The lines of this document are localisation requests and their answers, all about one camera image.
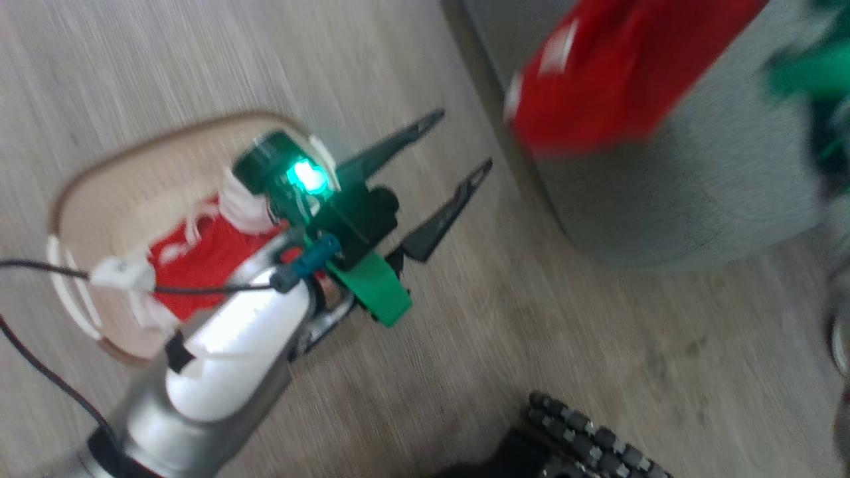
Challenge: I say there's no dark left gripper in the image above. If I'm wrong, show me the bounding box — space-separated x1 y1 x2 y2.
232 110 493 274

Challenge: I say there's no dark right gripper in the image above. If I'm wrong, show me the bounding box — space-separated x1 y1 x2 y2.
805 98 850 201

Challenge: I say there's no red white garment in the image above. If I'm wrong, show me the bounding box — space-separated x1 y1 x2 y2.
503 0 768 157
90 174 296 333

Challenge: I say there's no cream plastic laundry basket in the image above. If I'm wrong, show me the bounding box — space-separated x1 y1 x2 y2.
46 112 346 366

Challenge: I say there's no grey fabric sofa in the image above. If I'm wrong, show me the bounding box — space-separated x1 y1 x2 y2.
442 0 850 270

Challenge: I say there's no blue cable connector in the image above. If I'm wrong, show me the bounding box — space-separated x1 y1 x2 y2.
271 234 343 294

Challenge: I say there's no thin black cable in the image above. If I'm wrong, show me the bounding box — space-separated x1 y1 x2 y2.
0 259 283 297
0 316 117 436

